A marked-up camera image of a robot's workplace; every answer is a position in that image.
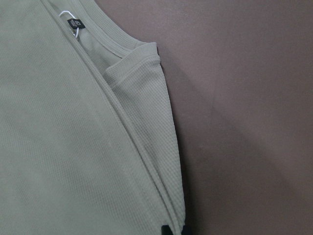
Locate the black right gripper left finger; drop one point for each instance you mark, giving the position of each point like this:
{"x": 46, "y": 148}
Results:
{"x": 166, "y": 230}

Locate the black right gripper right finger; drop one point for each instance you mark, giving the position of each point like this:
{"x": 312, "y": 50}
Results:
{"x": 186, "y": 230}

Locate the green long-sleeve shirt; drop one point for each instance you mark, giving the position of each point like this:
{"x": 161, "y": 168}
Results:
{"x": 87, "y": 140}

